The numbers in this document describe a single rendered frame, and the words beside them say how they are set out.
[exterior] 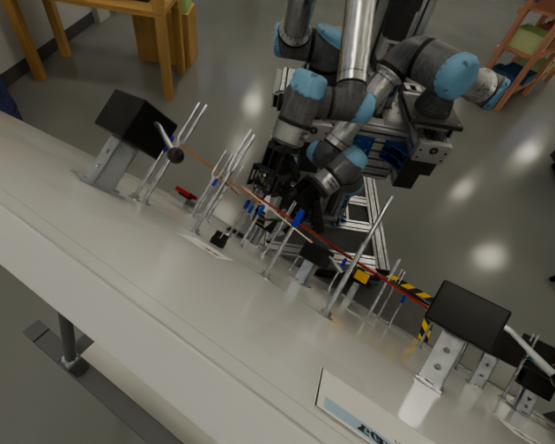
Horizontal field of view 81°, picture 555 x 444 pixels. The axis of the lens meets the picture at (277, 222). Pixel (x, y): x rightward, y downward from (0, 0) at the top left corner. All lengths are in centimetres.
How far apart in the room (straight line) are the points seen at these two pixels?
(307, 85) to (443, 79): 45
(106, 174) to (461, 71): 91
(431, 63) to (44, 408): 203
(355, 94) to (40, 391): 184
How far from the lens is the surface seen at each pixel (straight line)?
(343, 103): 83
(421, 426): 20
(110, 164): 34
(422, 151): 147
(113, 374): 108
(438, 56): 106
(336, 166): 94
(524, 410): 75
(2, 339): 222
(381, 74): 110
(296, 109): 71
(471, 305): 34
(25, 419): 202
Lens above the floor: 180
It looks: 49 degrees down
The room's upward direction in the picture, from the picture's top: 12 degrees clockwise
